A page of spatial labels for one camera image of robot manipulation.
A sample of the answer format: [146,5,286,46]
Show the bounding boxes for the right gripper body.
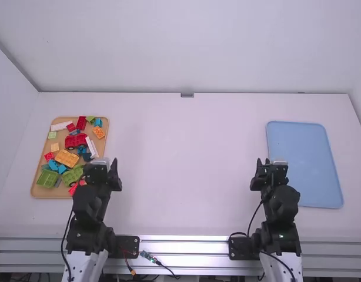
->
[267,164,289,189]

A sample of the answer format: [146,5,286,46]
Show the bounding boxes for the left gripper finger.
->
[108,157,123,192]

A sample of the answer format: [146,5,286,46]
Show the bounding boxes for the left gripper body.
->
[82,163,111,192]

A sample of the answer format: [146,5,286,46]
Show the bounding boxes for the green toy car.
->
[61,164,85,187]

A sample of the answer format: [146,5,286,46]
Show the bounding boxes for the blue mat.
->
[265,120,345,210]

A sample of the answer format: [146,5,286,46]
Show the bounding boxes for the white toy brick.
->
[50,120,73,132]
[85,136,100,160]

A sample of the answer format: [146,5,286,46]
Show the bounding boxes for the tan tray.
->
[30,116,110,199]

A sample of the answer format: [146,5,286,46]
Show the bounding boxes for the red toy car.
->
[64,132,90,151]

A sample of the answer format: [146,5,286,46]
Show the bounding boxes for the orange toy brick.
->
[91,125,106,140]

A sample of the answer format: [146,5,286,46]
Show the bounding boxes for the silver rails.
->
[0,234,361,277]

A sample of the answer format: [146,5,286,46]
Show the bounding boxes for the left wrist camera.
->
[90,157,111,167]

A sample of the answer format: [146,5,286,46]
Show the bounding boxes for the black cable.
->
[61,205,77,282]
[266,251,296,282]
[246,199,265,239]

